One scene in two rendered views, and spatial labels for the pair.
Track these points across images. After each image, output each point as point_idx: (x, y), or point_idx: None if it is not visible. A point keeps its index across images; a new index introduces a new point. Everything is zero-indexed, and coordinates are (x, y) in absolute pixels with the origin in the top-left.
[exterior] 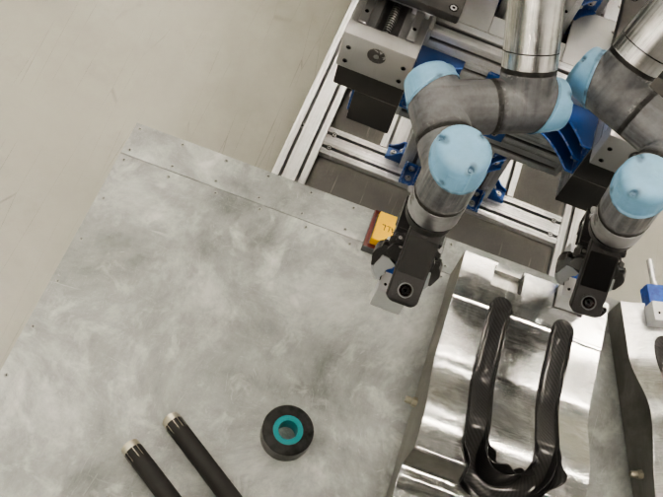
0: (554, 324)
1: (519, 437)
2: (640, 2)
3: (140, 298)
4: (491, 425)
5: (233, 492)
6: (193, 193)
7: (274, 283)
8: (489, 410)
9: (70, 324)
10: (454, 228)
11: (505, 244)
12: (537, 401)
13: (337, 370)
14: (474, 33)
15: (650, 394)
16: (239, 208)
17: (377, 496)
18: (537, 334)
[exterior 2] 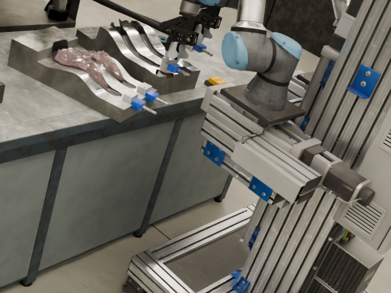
0: (159, 66)
1: (130, 32)
2: (297, 109)
3: (219, 53)
4: (138, 32)
5: (153, 21)
6: (252, 73)
7: (211, 67)
8: (142, 38)
9: (217, 44)
10: (224, 265)
11: (206, 278)
12: (137, 50)
13: None
14: (297, 103)
15: (118, 63)
16: (242, 75)
17: None
18: (159, 63)
